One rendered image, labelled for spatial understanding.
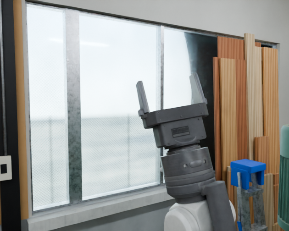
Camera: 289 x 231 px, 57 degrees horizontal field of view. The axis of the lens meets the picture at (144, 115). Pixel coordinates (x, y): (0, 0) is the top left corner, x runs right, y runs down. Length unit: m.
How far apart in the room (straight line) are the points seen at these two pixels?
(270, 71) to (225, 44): 0.61
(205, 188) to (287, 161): 0.47
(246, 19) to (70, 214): 2.27
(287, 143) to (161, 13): 1.55
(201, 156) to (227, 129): 1.93
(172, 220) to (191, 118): 0.17
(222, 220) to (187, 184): 0.07
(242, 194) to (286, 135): 1.03
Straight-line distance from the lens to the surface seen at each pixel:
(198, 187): 0.45
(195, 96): 0.52
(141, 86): 0.48
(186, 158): 0.45
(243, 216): 1.88
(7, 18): 1.67
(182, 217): 0.45
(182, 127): 0.47
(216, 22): 2.55
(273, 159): 2.94
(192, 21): 2.36
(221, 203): 0.45
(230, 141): 2.41
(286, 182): 0.90
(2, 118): 1.60
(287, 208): 0.92
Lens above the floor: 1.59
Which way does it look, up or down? 4 degrees down
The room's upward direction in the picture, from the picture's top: straight up
